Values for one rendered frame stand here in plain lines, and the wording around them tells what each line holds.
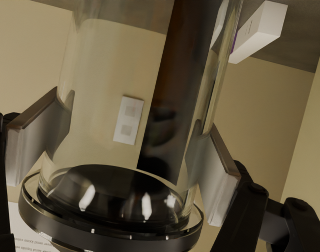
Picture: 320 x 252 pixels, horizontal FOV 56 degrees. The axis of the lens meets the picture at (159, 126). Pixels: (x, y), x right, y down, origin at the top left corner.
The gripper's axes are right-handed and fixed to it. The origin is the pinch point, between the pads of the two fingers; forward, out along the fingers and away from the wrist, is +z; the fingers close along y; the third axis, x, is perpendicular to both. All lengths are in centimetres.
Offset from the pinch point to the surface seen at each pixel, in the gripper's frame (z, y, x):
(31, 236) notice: 46, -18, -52
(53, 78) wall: 57, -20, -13
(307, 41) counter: 36.3, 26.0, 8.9
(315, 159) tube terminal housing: 20.3, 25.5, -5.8
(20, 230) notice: 47, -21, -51
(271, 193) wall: 53, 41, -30
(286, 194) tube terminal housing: 23.0, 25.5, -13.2
